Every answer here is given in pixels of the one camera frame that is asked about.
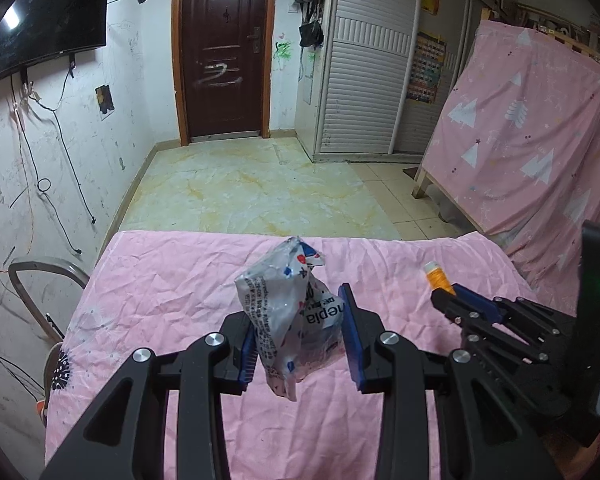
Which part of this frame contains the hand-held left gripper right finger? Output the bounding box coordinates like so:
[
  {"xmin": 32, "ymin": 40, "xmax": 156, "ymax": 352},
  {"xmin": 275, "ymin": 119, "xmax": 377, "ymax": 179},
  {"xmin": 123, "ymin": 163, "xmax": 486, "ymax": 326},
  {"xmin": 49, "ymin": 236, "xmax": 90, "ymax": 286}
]
[{"xmin": 338, "ymin": 283, "xmax": 563, "ymax": 480}]

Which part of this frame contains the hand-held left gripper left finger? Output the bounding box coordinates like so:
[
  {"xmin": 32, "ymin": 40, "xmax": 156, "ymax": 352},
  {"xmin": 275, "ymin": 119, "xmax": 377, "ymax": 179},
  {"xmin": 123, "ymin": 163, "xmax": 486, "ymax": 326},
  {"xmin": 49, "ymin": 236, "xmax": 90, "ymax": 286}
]
[{"xmin": 40, "ymin": 312, "xmax": 258, "ymax": 480}]

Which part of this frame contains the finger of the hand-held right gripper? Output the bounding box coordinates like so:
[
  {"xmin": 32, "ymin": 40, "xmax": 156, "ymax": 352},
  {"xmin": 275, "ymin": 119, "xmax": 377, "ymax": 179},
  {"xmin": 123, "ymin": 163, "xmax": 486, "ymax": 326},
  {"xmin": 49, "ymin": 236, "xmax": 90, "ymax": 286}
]
[
  {"xmin": 430, "ymin": 292, "xmax": 576, "ymax": 411},
  {"xmin": 452, "ymin": 284, "xmax": 578, "ymax": 341}
]

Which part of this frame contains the orange tube with white cap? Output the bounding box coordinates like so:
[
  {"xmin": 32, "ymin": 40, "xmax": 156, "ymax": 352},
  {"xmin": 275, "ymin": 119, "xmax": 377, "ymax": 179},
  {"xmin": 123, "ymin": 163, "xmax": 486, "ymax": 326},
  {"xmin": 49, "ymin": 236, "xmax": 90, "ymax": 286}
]
[{"xmin": 422, "ymin": 260, "xmax": 456, "ymax": 295}]

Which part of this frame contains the white blue printed plastic wrapper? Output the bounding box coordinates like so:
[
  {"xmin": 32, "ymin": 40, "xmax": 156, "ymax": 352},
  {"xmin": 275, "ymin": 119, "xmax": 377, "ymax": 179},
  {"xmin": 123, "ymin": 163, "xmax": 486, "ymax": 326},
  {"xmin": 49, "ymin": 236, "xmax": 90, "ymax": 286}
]
[{"xmin": 234, "ymin": 236, "xmax": 348, "ymax": 402}]

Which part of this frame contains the pink bedsheet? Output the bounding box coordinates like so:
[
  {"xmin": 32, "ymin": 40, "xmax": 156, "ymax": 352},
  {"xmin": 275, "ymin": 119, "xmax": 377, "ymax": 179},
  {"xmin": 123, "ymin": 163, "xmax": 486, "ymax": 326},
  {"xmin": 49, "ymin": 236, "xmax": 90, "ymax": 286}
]
[{"xmin": 44, "ymin": 230, "xmax": 546, "ymax": 480}]

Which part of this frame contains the pink tree print curtain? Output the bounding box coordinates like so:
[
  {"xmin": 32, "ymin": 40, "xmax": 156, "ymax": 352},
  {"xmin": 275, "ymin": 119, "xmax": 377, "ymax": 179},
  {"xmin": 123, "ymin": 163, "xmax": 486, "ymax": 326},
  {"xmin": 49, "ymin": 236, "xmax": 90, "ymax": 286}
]
[{"xmin": 422, "ymin": 20, "xmax": 600, "ymax": 311}]

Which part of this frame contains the dark floral seat cushion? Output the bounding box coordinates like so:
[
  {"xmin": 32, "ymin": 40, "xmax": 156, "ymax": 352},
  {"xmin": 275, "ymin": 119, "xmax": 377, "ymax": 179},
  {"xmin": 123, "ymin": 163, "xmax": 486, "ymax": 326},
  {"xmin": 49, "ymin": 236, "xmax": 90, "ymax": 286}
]
[{"xmin": 42, "ymin": 342, "xmax": 71, "ymax": 396}]

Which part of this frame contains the colourful chart poster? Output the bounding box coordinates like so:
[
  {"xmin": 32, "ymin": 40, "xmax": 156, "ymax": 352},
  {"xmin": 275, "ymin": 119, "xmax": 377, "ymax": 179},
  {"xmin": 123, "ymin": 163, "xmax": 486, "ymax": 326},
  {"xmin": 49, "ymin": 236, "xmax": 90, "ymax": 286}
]
[{"xmin": 406, "ymin": 32, "xmax": 447, "ymax": 106}]

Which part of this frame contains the white louvred wardrobe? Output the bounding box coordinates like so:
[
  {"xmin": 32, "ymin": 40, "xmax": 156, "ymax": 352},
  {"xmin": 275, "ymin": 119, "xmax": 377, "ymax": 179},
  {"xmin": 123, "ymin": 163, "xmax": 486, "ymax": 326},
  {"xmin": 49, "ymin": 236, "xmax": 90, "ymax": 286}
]
[{"xmin": 295, "ymin": 0, "xmax": 518, "ymax": 163}]

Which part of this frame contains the dark brown door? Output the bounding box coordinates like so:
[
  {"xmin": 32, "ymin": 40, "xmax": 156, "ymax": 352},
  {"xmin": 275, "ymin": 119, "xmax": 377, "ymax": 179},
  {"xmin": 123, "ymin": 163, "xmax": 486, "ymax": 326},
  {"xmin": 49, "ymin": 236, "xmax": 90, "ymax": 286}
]
[{"xmin": 172, "ymin": 0, "xmax": 281, "ymax": 147}]

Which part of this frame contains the small black hanging bag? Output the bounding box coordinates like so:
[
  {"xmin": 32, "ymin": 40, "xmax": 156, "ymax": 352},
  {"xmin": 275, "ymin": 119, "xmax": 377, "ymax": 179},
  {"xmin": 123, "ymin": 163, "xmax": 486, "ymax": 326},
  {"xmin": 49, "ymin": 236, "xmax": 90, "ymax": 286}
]
[{"xmin": 299, "ymin": 20, "xmax": 325, "ymax": 48}]

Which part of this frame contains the black wall cable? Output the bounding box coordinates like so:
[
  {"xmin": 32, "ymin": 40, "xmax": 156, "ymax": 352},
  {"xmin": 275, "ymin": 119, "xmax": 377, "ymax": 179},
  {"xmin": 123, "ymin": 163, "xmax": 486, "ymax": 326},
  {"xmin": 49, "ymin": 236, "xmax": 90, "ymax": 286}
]
[{"xmin": 10, "ymin": 75, "xmax": 96, "ymax": 256}]

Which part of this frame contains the open wall socket box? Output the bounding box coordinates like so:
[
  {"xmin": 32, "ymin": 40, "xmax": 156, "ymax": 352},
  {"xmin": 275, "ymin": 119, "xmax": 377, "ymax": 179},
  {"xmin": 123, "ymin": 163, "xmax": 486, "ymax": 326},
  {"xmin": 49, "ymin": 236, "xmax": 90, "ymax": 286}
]
[{"xmin": 95, "ymin": 85, "xmax": 116, "ymax": 116}]

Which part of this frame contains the black wall television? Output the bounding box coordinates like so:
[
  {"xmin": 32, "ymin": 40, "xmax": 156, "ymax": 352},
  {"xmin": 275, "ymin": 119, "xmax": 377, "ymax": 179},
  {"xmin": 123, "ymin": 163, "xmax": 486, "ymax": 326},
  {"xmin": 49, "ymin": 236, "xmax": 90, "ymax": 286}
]
[{"xmin": 0, "ymin": 0, "xmax": 112, "ymax": 86}]

